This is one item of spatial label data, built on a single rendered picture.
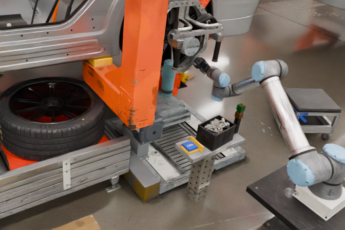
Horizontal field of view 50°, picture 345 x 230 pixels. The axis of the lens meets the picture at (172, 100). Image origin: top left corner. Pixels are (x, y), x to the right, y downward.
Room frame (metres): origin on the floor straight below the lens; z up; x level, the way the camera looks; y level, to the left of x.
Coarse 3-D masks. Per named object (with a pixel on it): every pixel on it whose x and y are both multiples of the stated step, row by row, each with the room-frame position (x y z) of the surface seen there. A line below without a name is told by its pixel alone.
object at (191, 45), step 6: (168, 36) 2.41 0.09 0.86; (192, 36) 2.33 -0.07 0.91; (186, 42) 2.27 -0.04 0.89; (192, 42) 2.29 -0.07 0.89; (198, 42) 2.33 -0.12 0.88; (186, 48) 2.26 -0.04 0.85; (192, 48) 2.30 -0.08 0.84; (198, 48) 2.33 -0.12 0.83; (186, 54) 2.27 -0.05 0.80; (192, 54) 2.30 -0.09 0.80
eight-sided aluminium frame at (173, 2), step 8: (176, 0) 2.42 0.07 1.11; (184, 0) 2.42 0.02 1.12; (192, 0) 2.45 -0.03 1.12; (168, 8) 2.33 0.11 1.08; (200, 8) 2.50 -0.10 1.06; (200, 40) 2.59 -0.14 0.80; (200, 48) 2.56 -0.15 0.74; (192, 56) 2.56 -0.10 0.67; (184, 64) 2.50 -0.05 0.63; (192, 64) 2.51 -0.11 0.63; (160, 72) 2.33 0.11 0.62; (176, 72) 2.42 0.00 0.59
